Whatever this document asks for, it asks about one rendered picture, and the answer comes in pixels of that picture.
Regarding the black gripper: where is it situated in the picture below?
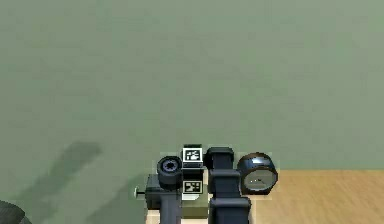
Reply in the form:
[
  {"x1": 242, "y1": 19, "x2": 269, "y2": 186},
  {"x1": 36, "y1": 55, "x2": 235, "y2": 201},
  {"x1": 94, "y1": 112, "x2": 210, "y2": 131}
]
[{"x1": 156, "y1": 155, "x2": 184, "y2": 224}]

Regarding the olive green tissue box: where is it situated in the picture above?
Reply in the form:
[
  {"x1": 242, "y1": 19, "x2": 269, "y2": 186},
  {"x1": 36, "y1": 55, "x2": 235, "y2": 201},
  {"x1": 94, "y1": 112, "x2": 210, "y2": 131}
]
[{"x1": 181, "y1": 192, "x2": 210, "y2": 220}]

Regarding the black round alarm clock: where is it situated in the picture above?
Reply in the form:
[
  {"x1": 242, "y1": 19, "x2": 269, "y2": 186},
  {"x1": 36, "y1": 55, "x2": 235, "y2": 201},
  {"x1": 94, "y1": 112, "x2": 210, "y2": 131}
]
[{"x1": 236, "y1": 152, "x2": 279, "y2": 196}]

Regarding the black round object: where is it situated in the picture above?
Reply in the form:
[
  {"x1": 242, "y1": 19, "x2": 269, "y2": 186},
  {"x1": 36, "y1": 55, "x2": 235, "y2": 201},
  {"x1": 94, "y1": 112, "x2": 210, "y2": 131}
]
[{"x1": 0, "y1": 199, "x2": 33, "y2": 224}]

